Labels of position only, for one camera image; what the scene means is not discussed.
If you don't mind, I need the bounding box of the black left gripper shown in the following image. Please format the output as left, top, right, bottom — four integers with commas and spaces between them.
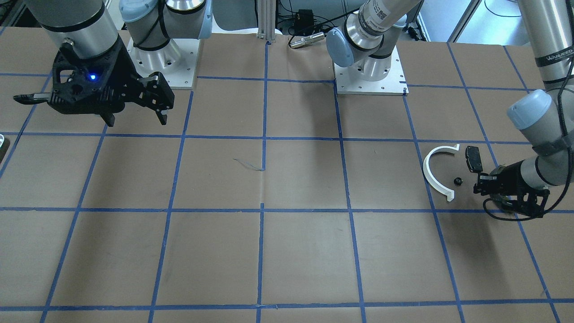
473, 163, 550, 215

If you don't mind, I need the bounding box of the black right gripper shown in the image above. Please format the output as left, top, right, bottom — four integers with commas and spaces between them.
47, 36, 175, 127

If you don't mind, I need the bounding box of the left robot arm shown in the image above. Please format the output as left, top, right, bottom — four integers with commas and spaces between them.
326, 0, 573, 221

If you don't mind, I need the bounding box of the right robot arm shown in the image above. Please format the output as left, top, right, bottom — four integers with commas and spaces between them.
14, 0, 213, 127

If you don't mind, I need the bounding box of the dark curved brake shoe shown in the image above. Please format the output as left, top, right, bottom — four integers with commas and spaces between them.
489, 162, 521, 213

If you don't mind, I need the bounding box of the small black brake pad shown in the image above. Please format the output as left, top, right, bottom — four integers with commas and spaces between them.
465, 146, 483, 174

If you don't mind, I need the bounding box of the white curved plastic part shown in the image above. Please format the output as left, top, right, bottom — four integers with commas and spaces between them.
422, 144, 461, 202

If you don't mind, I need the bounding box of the silver cylindrical tool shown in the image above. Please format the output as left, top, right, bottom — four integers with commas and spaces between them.
288, 31, 326, 49

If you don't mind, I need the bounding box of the black electronics box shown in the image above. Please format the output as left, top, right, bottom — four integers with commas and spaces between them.
293, 9, 314, 30

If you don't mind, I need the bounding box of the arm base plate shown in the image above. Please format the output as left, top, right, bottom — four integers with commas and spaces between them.
127, 39, 202, 90
333, 46, 409, 96

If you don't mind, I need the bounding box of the aluminium frame post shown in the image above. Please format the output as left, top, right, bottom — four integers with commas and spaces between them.
256, 0, 276, 44

